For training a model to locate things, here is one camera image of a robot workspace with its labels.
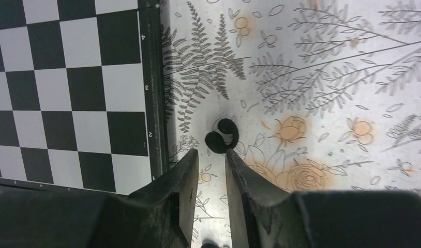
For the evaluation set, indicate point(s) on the black white checkerboard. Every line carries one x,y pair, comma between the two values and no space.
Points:
79,94

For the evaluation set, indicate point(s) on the black earbud upper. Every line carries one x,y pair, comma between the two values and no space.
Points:
226,137

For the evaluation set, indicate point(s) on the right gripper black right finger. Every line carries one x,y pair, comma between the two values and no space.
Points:
264,215

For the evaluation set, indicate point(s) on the floral patterned table mat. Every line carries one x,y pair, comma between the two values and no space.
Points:
326,95

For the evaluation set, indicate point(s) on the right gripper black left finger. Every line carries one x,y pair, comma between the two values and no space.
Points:
157,215

